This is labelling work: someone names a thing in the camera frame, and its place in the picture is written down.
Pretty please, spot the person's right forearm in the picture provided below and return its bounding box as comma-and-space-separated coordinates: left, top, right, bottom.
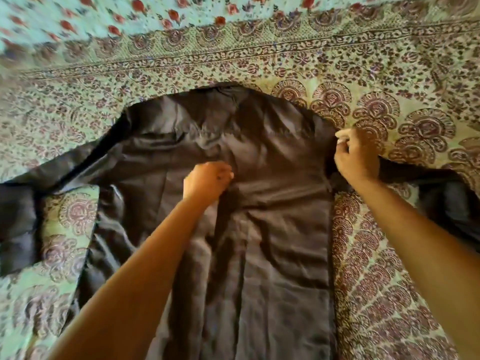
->
352, 175, 480, 360

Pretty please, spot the person's left forearm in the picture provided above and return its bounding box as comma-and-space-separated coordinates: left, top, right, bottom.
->
48, 196, 218, 360

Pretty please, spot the red rose floral sheet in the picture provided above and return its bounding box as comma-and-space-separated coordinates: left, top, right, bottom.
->
0, 0, 338, 57

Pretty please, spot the person's right hand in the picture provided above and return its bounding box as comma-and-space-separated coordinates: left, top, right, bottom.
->
333, 127, 382, 186

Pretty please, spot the person's left hand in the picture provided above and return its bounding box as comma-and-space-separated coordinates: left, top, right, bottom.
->
182, 161, 235, 207

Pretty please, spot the dark brown shirt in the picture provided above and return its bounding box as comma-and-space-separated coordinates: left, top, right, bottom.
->
0, 82, 480, 360

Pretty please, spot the bed with maroon patterned cover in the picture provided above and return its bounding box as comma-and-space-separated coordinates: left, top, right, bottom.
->
0, 3, 480, 360

